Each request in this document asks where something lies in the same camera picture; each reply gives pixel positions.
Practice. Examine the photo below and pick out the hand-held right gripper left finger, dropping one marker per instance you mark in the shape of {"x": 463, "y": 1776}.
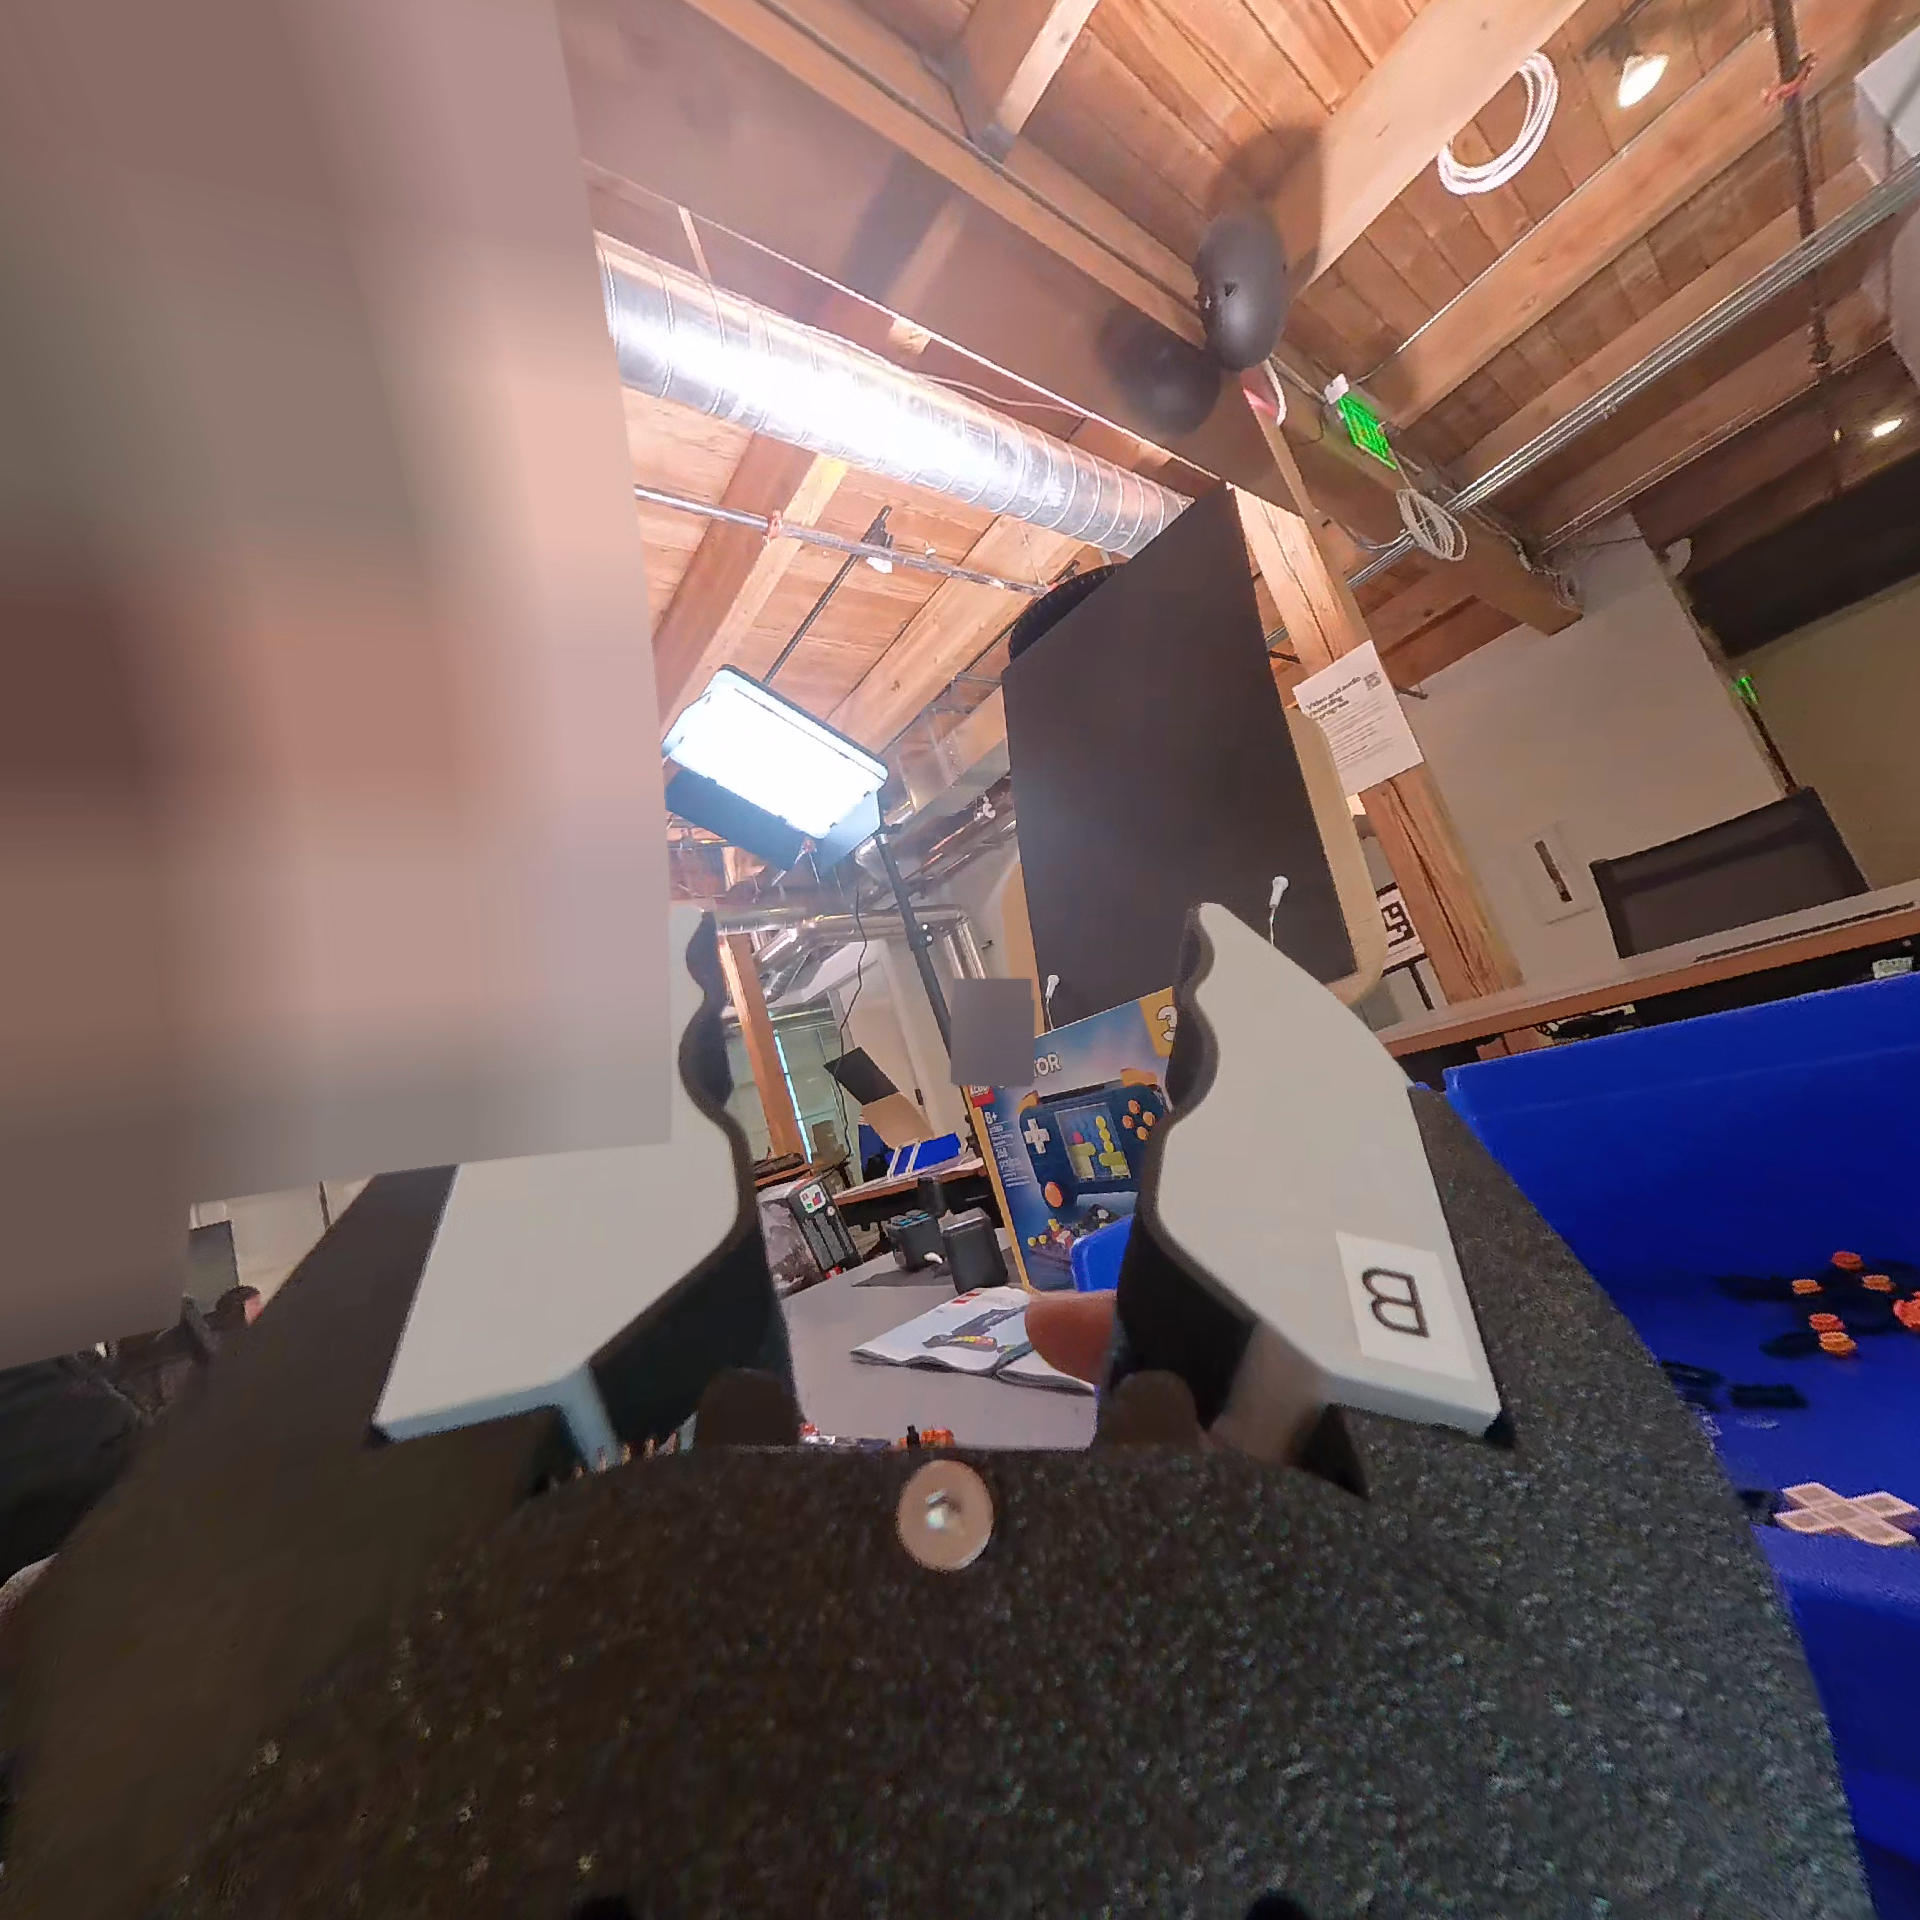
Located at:
{"x": 570, "y": 1274}

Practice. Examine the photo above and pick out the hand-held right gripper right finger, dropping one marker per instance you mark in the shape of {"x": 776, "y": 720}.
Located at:
{"x": 1307, "y": 1172}

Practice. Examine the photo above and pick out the person's right hand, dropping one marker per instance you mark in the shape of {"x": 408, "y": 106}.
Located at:
{"x": 1073, "y": 1336}

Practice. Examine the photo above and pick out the small blue storage bin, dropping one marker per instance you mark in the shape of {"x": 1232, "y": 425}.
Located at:
{"x": 1104, "y": 1251}

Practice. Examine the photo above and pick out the dark printed carton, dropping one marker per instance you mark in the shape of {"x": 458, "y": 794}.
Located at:
{"x": 818, "y": 1222}

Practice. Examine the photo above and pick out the blue yellow toy set box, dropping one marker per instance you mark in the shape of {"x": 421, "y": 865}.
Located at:
{"x": 1049, "y": 1156}

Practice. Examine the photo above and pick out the large black charger box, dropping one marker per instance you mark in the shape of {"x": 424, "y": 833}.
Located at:
{"x": 976, "y": 1246}

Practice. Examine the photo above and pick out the small black device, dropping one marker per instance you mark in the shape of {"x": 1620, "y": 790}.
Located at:
{"x": 913, "y": 1246}

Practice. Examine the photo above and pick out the large blue plastic bin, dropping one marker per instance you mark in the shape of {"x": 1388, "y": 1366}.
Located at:
{"x": 1651, "y": 1139}

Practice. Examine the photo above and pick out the black flag with cardboard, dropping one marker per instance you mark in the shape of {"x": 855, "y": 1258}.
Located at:
{"x": 862, "y": 1072}

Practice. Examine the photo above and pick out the thin booklet blue figure cover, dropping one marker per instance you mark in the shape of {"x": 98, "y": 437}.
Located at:
{"x": 959, "y": 1343}

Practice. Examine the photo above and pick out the long pale workbench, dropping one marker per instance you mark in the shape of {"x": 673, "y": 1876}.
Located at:
{"x": 1651, "y": 976}

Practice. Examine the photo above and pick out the large black foam board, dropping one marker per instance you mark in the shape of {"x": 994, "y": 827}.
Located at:
{"x": 1172, "y": 751}

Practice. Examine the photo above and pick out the black light stand pole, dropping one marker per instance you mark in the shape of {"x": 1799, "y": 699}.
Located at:
{"x": 908, "y": 960}

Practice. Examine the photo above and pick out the white paper notice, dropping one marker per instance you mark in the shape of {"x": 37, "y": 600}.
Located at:
{"x": 1359, "y": 720}

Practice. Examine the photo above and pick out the assorted loose small bricks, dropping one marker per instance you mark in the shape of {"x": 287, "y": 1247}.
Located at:
{"x": 1830, "y": 1328}

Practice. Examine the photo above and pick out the studio light panel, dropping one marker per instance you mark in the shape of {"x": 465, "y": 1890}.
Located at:
{"x": 772, "y": 757}

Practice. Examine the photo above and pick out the grey cross-shaped plate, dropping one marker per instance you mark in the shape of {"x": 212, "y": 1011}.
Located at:
{"x": 1837, "y": 1513}

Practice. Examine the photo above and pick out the green exit sign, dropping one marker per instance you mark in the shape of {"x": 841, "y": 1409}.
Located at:
{"x": 1369, "y": 429}

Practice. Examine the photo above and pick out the black dome ceiling fixture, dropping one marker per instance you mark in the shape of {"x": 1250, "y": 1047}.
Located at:
{"x": 1243, "y": 284}

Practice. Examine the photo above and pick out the wooden support post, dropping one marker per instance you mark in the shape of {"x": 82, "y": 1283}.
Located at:
{"x": 1441, "y": 869}

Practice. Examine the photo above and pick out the silver ventilation duct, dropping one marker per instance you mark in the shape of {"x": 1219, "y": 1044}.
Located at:
{"x": 841, "y": 390}

